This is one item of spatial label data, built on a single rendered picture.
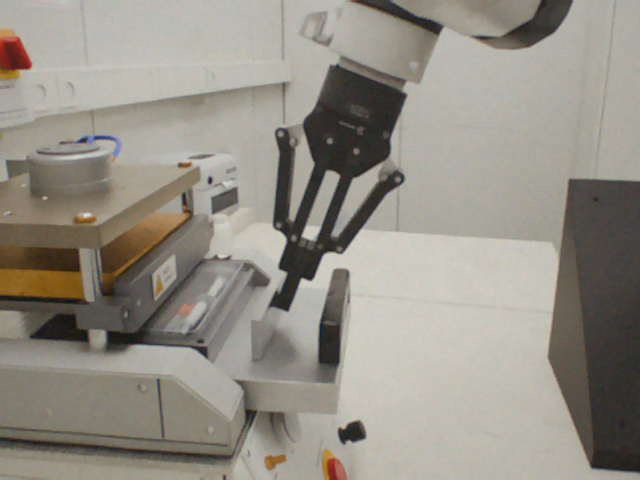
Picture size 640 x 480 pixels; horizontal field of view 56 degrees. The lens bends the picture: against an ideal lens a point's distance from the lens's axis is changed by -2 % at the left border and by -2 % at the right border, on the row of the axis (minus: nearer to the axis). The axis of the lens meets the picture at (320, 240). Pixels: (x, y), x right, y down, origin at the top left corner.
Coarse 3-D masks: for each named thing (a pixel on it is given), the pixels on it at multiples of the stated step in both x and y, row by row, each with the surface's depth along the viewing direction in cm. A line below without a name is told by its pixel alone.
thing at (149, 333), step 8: (240, 272) 69; (232, 280) 65; (224, 296) 62; (216, 304) 59; (208, 320) 57; (200, 328) 54; (144, 336) 54; (152, 336) 53; (160, 336) 53; (168, 336) 53; (176, 336) 53; (184, 336) 53; (192, 336) 53
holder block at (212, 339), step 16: (240, 288) 65; (224, 304) 61; (240, 304) 64; (224, 320) 58; (32, 336) 54; (48, 336) 54; (64, 336) 54; (80, 336) 54; (112, 336) 54; (128, 336) 54; (208, 336) 54; (224, 336) 58; (208, 352) 53
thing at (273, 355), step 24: (264, 288) 72; (312, 288) 72; (264, 312) 56; (312, 312) 65; (240, 336) 60; (264, 336) 56; (288, 336) 60; (312, 336) 60; (216, 360) 55; (240, 360) 55; (264, 360) 55; (288, 360) 55; (312, 360) 55; (240, 384) 52; (264, 384) 52; (288, 384) 52; (312, 384) 51; (336, 384) 51; (264, 408) 52; (288, 408) 52; (312, 408) 52; (336, 408) 52
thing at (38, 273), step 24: (168, 216) 69; (120, 240) 60; (144, 240) 60; (0, 264) 53; (24, 264) 53; (48, 264) 53; (72, 264) 53; (120, 264) 53; (0, 288) 53; (24, 288) 52; (48, 288) 52; (72, 288) 52; (48, 312) 53; (72, 312) 53
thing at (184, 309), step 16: (192, 272) 67; (208, 272) 67; (224, 272) 67; (176, 288) 63; (192, 288) 63; (208, 288) 63; (224, 288) 63; (176, 304) 59; (192, 304) 59; (208, 304) 59; (160, 320) 55; (176, 320) 55; (192, 320) 55
